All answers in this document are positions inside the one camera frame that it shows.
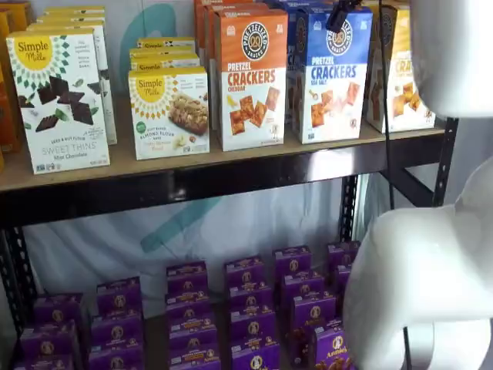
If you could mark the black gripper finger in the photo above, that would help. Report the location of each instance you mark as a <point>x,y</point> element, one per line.
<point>338,21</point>

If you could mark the blue white pretzel crackers box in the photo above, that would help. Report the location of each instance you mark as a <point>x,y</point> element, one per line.
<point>291,38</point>
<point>339,96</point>

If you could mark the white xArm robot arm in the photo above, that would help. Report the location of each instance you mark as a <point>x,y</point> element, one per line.
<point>423,270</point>

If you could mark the yellow white pretzel crackers box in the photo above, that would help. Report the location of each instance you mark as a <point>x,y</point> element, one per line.
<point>400,88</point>

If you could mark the orange white pretzel crackers box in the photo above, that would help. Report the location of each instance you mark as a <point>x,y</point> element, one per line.
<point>199,23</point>
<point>210,38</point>
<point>250,96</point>

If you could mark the Simple Mills almond bars box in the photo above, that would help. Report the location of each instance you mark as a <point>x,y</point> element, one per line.
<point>165,61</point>
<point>165,44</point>
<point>169,115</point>

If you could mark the purple Annie's snack box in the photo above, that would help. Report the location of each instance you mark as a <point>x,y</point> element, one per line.
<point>312,312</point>
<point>42,363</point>
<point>187,277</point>
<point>303,286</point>
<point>188,306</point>
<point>252,324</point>
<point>244,271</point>
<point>119,294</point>
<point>117,330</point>
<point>342,279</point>
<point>333,348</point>
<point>343,253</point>
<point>195,359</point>
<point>256,357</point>
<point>292,261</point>
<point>249,297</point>
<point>58,308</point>
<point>115,359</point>
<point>192,333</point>
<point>48,339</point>

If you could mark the tan wooden shelf board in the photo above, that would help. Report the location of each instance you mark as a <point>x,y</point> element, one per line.
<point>154,167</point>

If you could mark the Simple Mills sweet thins box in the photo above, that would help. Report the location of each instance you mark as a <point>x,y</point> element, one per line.
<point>69,19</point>
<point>65,25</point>
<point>58,96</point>

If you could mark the plain orange snack box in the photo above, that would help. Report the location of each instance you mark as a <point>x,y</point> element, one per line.
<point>19,15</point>
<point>9,96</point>

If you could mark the brown wooden shelf board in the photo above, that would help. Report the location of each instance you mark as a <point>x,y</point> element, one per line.
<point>156,347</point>

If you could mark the white backdrop sheet teal print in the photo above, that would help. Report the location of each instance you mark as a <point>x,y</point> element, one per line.
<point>96,246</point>

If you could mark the black metal shelf frame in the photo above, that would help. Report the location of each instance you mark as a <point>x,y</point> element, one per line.
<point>192,185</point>

